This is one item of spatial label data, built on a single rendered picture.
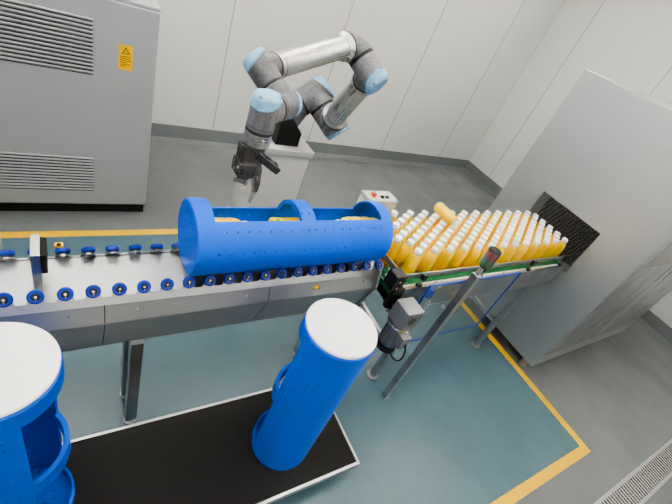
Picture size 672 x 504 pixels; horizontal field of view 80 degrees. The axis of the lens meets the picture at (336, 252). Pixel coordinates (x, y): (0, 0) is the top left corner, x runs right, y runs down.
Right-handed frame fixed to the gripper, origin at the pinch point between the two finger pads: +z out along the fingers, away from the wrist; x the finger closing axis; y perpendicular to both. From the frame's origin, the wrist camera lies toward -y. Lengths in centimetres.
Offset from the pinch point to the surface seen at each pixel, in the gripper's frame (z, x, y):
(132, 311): 42, 13, 38
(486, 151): 90, -257, -495
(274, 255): 18.1, 13.7, -9.7
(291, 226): 8.6, 8.3, -16.3
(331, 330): 25, 47, -21
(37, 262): 23, 5, 63
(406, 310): 43, 32, -79
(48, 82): 37, -157, 58
